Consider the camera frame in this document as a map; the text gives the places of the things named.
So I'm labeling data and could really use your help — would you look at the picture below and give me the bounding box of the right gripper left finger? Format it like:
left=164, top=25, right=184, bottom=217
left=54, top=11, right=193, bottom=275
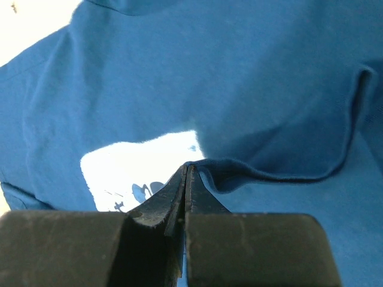
left=127, top=165, right=187, bottom=286

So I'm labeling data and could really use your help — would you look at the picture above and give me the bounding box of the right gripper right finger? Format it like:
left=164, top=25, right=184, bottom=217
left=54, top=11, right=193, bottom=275
left=185, top=166, right=232, bottom=286

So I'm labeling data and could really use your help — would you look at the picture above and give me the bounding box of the blue printed t shirt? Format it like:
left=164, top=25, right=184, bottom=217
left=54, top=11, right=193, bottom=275
left=1, top=1, right=382, bottom=286

